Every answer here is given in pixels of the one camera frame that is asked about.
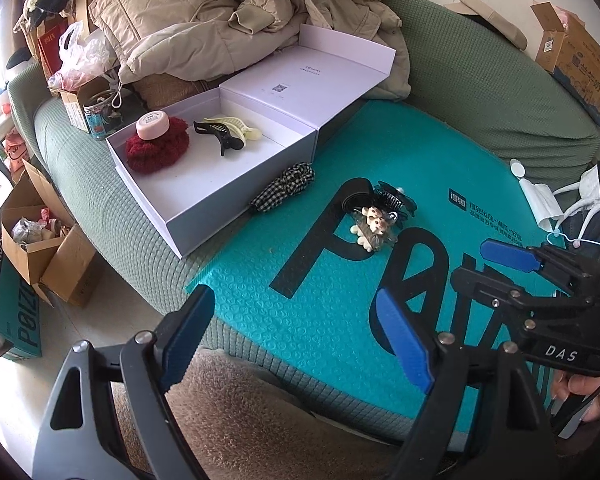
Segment teal bubble mailer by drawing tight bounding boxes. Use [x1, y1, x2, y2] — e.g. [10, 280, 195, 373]
[185, 100, 576, 436]

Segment black wide hair band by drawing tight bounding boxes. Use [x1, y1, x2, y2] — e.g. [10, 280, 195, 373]
[341, 180, 378, 211]

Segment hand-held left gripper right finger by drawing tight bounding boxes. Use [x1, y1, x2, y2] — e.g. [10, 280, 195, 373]
[372, 289, 556, 480]

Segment red gift box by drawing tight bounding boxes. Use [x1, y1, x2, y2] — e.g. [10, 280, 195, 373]
[37, 22, 81, 78]

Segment black white checked scrunchie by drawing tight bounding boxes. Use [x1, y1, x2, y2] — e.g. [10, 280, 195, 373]
[250, 161, 316, 213]

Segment beige cardboard strip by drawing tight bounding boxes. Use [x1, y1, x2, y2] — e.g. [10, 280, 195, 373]
[445, 0, 528, 51]

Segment beige puffer jacket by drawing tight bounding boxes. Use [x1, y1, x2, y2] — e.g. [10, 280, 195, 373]
[87, 0, 412, 103]

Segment white cardboard gift box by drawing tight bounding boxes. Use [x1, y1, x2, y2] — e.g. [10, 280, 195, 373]
[105, 22, 397, 260]

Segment open cardboard box with clutter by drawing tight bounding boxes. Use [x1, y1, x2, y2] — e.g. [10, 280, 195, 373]
[0, 159, 103, 309]

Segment pink round compact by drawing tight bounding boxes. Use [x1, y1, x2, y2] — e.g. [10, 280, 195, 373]
[136, 111, 172, 140]

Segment green sofa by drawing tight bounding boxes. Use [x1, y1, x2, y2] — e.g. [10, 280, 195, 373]
[7, 0, 600, 411]

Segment red fluffy scrunchie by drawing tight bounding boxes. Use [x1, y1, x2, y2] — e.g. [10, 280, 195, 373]
[125, 122, 190, 175]

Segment teal and black printed box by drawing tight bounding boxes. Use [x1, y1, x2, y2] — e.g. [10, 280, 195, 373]
[0, 222, 43, 363]

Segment white plastic bag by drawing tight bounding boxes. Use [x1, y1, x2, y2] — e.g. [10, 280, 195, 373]
[47, 21, 116, 92]

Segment small teal tin can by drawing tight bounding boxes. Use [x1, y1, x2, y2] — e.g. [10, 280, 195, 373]
[84, 89, 126, 140]

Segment printed brown cardboard box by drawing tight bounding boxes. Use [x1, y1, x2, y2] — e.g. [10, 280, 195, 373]
[530, 0, 600, 131]

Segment clear bear hair claw clip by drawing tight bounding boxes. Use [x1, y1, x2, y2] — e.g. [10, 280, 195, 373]
[349, 205, 397, 252]

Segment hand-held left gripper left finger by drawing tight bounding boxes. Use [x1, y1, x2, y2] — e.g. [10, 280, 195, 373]
[32, 284, 217, 480]

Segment black hair claw clip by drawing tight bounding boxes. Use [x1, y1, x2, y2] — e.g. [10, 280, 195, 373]
[193, 121, 243, 157]

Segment cream hair claw clip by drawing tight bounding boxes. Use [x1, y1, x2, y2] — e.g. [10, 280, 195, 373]
[200, 115, 263, 142]

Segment white cloth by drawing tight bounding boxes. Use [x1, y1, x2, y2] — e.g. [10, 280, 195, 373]
[552, 165, 600, 221]

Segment white face mask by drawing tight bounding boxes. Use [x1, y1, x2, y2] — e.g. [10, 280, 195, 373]
[519, 179, 566, 232]

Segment brown cushion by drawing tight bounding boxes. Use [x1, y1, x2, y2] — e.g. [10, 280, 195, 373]
[135, 72, 221, 111]

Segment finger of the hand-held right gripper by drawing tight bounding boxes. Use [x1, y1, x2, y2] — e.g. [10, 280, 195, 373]
[480, 239, 581, 286]
[452, 266, 536, 328]

